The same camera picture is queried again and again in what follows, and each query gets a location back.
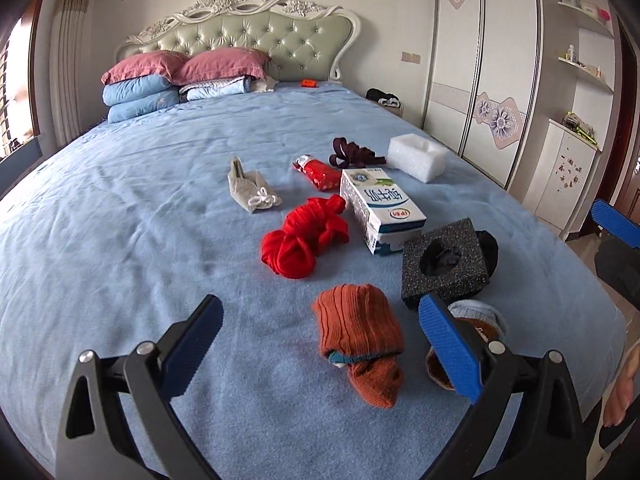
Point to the window with brown frame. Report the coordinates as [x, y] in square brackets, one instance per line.
[15, 90]

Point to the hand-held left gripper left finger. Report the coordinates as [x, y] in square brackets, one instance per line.
[195, 345]

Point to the brown wooden door frame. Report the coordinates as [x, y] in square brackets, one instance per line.
[622, 110]

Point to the white and brown knit sock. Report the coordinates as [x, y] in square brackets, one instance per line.
[480, 317]

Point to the white cabinet with stickers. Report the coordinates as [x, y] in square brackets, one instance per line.
[565, 180]

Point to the red snack packet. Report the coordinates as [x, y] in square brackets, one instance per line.
[322, 175]

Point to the folded patterned grey-blue quilt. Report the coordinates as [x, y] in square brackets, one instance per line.
[215, 90]

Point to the bed with blue sheet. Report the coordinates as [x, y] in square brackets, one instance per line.
[125, 240]

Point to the white and blue milk carton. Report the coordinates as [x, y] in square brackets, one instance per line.
[380, 205]

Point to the pink pillow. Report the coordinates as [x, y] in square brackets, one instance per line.
[145, 65]
[225, 65]

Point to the beige wall switch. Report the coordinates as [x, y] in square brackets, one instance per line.
[410, 57]

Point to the black foam block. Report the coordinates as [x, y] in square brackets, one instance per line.
[470, 270]

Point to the red knit cloth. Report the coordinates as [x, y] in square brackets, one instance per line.
[295, 245]

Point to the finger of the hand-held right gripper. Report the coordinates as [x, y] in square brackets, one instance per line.
[612, 220]
[617, 270]

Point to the beige cartoon play mat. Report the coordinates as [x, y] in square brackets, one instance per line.
[622, 390]

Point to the beige striped curtain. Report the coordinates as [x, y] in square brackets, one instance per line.
[75, 60]

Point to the clutter on cabinet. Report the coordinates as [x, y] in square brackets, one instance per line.
[580, 127]

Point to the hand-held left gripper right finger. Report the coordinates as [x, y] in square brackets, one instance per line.
[450, 345]

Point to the white foam block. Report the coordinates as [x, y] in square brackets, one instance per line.
[415, 160]

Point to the white wardrobe with flower print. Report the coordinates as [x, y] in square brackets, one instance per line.
[455, 35]

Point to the grey sock with white bow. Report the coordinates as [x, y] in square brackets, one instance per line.
[245, 185]

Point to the orange knit sock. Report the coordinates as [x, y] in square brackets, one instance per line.
[360, 325]

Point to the small orange object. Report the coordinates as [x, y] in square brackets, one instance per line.
[309, 83]

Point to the tufted green white headboard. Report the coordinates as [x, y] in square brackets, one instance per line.
[290, 40]

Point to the black and white cloth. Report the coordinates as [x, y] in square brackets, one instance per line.
[394, 103]

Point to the white wall shelf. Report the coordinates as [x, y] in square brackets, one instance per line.
[585, 12]
[587, 71]

